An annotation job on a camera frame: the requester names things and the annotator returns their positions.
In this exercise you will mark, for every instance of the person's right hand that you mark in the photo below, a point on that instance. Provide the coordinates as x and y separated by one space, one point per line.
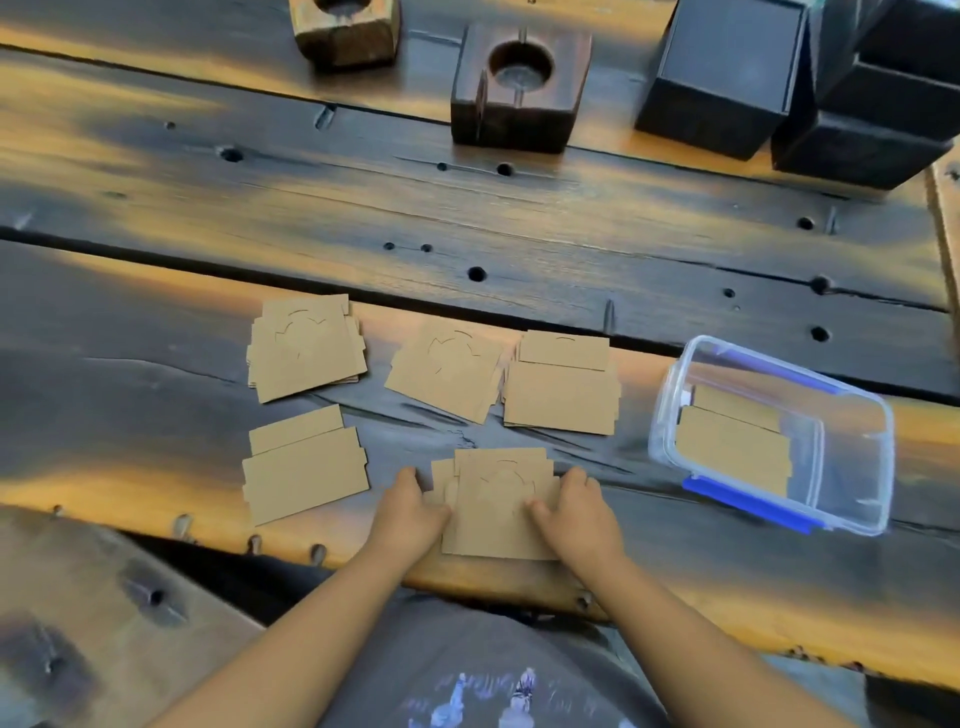
581 525

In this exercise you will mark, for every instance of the person's left hand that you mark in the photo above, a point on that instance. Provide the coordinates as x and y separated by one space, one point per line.
401 525

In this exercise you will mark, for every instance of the person's right thumb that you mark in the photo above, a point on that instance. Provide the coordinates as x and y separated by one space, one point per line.
538 511

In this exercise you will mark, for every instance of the person's left thumb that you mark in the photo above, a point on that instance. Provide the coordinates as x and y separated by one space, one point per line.
437 517

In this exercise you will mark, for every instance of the brown cardboard cutout stack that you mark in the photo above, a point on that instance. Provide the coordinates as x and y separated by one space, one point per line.
304 349
562 390
446 371
495 517
735 446
304 469

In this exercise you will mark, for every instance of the person's left forearm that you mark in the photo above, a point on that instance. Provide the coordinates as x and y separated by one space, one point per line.
300 645

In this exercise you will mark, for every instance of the person's right forearm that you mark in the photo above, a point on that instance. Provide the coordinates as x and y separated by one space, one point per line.
697 660

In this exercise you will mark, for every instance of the grey printed shirt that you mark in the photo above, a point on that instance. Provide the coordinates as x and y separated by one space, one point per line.
487 667

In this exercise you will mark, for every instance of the clear plastic container blue clips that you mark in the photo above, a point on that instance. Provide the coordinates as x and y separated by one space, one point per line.
840 450

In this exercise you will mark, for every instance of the weathered wooden bench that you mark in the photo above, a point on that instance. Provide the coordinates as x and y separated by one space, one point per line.
90 630

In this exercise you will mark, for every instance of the dark wooden candle holder block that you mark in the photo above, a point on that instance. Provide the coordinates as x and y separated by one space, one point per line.
517 97

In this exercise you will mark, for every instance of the large black box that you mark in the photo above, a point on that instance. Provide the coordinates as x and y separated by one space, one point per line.
720 75

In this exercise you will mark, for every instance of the light wooden candle holder block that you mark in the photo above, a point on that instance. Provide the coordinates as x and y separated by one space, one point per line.
346 34

